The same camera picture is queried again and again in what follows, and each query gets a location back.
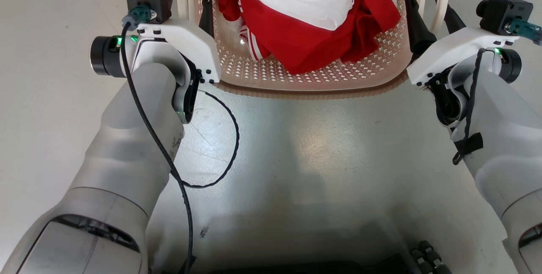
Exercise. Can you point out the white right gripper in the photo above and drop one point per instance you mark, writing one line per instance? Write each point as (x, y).
(457, 45)

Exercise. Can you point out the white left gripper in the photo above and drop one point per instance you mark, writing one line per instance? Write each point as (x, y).
(190, 41)

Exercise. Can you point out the beige perforated plastic laundry basket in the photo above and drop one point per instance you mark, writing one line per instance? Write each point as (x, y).
(317, 81)

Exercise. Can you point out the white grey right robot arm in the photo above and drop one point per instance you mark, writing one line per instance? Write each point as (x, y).
(504, 138)

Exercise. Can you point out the dark robot base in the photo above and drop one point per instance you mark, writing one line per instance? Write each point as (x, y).
(305, 267)

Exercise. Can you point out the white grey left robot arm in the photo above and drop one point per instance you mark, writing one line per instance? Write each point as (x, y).
(127, 138)

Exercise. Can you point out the red garment with white stripes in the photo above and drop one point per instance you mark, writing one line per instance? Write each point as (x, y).
(313, 45)

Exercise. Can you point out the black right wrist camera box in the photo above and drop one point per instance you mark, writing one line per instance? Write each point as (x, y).
(501, 13)

